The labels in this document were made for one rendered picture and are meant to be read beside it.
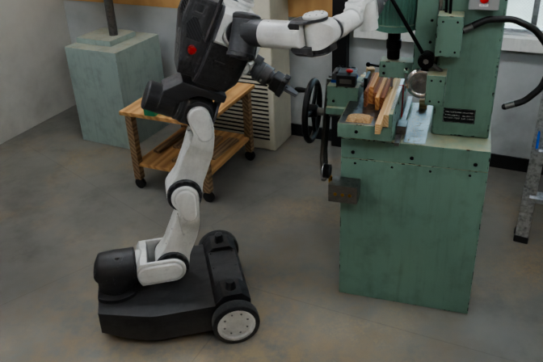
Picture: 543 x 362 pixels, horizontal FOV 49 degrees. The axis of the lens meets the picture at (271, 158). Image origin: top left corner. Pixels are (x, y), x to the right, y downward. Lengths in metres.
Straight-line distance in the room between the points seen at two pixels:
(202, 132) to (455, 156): 0.98
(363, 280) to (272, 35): 1.33
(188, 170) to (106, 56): 1.88
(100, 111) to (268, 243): 1.76
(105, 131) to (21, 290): 1.60
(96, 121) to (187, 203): 2.12
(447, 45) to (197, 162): 1.04
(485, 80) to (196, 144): 1.12
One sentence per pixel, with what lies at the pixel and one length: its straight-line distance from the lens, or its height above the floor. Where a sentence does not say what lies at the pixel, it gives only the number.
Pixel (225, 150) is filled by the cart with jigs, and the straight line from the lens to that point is 3.74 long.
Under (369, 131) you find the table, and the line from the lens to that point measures 2.31.
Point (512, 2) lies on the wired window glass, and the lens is 3.77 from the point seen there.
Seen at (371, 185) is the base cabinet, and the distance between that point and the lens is 2.52.
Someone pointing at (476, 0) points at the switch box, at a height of 1.35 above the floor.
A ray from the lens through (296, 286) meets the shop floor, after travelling 2.90.
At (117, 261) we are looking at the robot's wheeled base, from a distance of 2.62.
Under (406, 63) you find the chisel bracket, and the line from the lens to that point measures 2.48.
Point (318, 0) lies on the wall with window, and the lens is 3.94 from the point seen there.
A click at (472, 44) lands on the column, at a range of 2.37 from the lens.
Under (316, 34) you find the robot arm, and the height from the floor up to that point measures 1.34.
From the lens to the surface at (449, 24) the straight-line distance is 2.26.
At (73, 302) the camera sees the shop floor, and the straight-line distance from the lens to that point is 3.03.
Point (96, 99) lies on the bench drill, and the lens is 4.35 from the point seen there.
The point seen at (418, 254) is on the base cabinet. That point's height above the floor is 0.28.
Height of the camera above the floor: 1.85
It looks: 27 degrees down
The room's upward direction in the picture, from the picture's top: 3 degrees counter-clockwise
